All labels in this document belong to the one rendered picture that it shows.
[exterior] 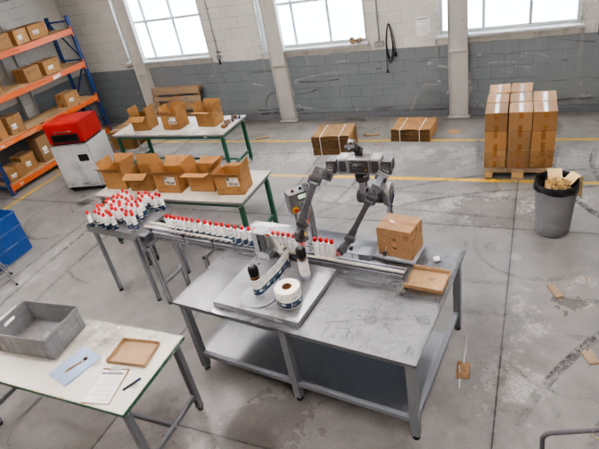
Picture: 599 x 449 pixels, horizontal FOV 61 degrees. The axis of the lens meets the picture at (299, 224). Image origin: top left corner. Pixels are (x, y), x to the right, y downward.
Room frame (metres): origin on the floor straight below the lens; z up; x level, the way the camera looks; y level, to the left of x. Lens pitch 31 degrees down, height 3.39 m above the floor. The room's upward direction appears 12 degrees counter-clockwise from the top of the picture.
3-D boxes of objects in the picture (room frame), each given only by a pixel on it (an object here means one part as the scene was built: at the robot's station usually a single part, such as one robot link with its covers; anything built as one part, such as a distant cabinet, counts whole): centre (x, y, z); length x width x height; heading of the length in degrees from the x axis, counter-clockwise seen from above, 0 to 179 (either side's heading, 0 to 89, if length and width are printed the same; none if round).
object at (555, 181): (4.50, -2.77, 0.50); 0.42 x 0.41 x 0.28; 62
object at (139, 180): (6.03, 1.82, 0.97); 0.44 x 0.38 x 0.37; 157
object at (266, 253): (3.79, 0.34, 1.01); 0.14 x 0.13 x 0.26; 55
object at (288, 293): (3.09, 0.19, 0.95); 0.20 x 0.20 x 0.14
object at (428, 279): (3.06, -0.88, 0.85); 0.30 x 0.26 x 0.04; 55
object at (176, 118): (8.21, 1.67, 0.97); 0.42 x 0.39 x 0.37; 149
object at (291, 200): (3.76, -0.02, 1.38); 0.17 x 0.10 x 0.19; 110
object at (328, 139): (7.85, -0.85, 0.16); 0.65 x 0.54 x 0.32; 66
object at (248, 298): (3.23, 0.42, 0.89); 0.31 x 0.31 x 0.01
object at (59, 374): (2.94, 1.88, 0.81); 0.32 x 0.24 x 0.01; 138
